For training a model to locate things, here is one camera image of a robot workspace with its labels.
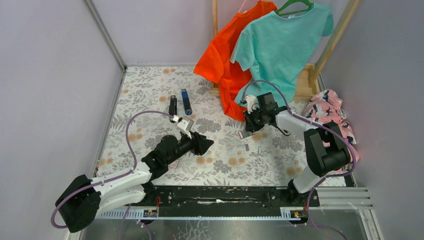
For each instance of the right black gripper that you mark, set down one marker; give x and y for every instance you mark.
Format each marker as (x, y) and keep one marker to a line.
(249, 125)

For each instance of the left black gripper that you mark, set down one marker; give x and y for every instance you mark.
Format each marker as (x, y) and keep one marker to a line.
(199, 144)

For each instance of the blue stapler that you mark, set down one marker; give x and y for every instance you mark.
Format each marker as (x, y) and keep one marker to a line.
(186, 102)

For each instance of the small black stapler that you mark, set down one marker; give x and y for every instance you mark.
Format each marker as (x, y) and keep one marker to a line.
(172, 109)

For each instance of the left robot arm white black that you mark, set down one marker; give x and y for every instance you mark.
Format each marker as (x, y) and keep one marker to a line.
(85, 199)

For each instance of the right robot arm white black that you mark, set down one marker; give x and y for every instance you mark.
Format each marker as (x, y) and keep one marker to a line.
(326, 151)

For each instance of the red staple box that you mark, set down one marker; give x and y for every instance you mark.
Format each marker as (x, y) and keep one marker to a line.
(174, 164)

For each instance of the floral table mat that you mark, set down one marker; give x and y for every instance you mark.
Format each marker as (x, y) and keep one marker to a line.
(138, 124)

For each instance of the wooden clothes rack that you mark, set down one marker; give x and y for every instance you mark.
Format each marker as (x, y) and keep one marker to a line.
(337, 29)

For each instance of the orange t-shirt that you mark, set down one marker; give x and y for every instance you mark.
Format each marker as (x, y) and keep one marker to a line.
(215, 65)

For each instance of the pink patterned cloth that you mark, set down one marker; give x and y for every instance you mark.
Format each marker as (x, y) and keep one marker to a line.
(326, 107)

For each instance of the teal t-shirt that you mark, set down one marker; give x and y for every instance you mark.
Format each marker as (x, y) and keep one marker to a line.
(275, 49)

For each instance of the pink clothes hanger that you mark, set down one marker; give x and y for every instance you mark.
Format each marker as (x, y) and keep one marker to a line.
(246, 5)

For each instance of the green clothes hanger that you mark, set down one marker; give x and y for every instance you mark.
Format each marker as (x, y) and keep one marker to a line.
(293, 7)

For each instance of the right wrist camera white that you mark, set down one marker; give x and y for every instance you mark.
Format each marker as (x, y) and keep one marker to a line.
(250, 102)

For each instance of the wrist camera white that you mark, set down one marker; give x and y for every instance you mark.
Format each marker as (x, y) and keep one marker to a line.
(250, 102)
(184, 125)

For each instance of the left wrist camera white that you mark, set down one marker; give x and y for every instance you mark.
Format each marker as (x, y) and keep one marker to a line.
(184, 125)

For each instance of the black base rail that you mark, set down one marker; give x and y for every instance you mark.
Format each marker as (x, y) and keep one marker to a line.
(226, 201)

